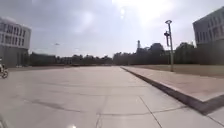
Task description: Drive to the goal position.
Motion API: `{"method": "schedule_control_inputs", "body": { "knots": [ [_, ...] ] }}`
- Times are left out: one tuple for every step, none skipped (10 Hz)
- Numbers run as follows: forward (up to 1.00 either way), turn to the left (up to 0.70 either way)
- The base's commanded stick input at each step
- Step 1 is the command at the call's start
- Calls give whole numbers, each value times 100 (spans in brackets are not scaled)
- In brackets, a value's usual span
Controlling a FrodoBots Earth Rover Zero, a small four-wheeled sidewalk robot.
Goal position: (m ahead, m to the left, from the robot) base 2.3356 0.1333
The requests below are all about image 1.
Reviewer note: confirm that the distant tower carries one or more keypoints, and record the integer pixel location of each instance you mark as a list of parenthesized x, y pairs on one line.
[(138, 45)]

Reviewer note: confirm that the distant light pole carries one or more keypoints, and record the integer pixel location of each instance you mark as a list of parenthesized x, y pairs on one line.
[(56, 47)]

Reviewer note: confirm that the raised pale pavement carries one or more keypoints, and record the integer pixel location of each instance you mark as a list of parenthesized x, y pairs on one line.
[(186, 85)]

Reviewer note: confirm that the bicycle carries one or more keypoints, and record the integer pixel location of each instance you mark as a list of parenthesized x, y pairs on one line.
[(5, 74)]

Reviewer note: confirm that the row of trees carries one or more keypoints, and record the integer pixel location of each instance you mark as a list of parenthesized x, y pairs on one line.
[(86, 60)]

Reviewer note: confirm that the grey paved plaza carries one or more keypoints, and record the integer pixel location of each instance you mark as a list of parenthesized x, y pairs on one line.
[(83, 96)]

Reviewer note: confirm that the pale lamp pole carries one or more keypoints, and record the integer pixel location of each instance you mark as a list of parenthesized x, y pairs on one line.
[(170, 46)]

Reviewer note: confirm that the pale building with windows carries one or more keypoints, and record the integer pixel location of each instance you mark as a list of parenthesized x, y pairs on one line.
[(13, 40)]

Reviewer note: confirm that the dark kerb strip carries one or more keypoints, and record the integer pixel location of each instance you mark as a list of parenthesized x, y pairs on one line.
[(186, 100)]

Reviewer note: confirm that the grey multi-storey building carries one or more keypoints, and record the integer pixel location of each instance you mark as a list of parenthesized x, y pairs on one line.
[(210, 33)]

